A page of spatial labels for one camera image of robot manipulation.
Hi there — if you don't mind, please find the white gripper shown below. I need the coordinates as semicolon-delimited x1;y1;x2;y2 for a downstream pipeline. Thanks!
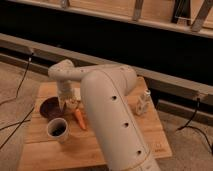
57;81;79;112

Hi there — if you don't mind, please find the dark purple ceramic bowl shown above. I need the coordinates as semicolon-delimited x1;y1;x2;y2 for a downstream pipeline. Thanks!
39;97;65;120

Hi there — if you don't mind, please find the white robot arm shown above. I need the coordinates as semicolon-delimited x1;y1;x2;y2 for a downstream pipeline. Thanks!
48;60;161;171

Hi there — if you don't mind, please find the orange carrot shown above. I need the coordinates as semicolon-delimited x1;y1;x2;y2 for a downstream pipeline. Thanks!
74;108;86;130

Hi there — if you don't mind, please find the white cup with dark inside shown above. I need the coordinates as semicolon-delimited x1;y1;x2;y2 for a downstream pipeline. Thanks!
46;118;69;143

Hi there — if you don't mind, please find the wooden cutting board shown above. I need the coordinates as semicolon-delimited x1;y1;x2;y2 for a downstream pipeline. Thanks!
18;82;172;171

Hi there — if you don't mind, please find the black cable on left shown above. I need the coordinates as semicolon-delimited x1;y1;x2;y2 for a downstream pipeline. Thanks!
0;51;36;150

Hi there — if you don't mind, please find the black cable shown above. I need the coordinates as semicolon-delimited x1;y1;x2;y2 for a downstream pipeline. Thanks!
0;51;36;150
176;97;213;156

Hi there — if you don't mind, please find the black cable on right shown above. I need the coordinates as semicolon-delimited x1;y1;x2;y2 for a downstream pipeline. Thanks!
176;97;213;156

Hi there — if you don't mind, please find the wooden shelf rail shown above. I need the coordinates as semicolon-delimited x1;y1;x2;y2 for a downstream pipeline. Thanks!
6;0;213;39

